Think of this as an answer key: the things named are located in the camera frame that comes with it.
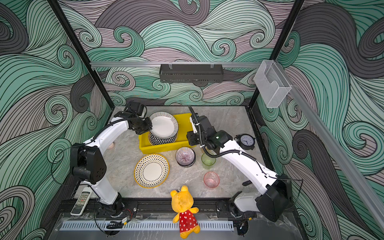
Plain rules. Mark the black alarm clock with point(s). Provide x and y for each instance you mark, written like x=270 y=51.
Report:
x=245 y=141

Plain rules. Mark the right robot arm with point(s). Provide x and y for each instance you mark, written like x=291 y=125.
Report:
x=274 y=192

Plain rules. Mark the black wall shelf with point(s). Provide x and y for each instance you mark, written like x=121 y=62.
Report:
x=191 y=73

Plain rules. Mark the geometric patterned plate orange rim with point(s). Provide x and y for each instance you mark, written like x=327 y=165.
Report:
x=158 y=141

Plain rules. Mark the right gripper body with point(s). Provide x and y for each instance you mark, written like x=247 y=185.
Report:
x=197 y=138

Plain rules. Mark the white remote control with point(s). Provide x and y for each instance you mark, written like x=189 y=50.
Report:
x=81 y=203

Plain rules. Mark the purple striped bowl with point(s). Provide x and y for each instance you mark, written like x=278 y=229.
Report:
x=185 y=157

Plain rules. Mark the dotted plate yellow rim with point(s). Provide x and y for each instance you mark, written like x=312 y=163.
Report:
x=151 y=171

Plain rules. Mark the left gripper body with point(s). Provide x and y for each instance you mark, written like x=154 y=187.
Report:
x=143 y=126

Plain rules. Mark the green plastic cup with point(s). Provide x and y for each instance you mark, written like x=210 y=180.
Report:
x=207 y=161

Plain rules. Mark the clear acrylic wall holder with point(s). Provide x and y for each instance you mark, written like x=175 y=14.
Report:
x=272 y=83

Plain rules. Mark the white slotted cable duct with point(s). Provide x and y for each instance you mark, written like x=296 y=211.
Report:
x=145 y=226

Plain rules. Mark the yellow plush bear red dress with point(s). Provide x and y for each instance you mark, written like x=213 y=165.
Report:
x=182 y=203

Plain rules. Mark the black adjustable wrench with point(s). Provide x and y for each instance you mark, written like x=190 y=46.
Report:
x=246 y=183

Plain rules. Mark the white plate black striped rim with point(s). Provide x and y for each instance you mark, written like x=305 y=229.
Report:
x=164 y=125

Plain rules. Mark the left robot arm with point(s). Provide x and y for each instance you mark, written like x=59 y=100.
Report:
x=87 y=159

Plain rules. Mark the yellow plastic bin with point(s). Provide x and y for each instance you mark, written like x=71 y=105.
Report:
x=181 y=141

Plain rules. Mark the pink plastic cup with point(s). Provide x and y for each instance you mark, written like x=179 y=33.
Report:
x=211 y=179

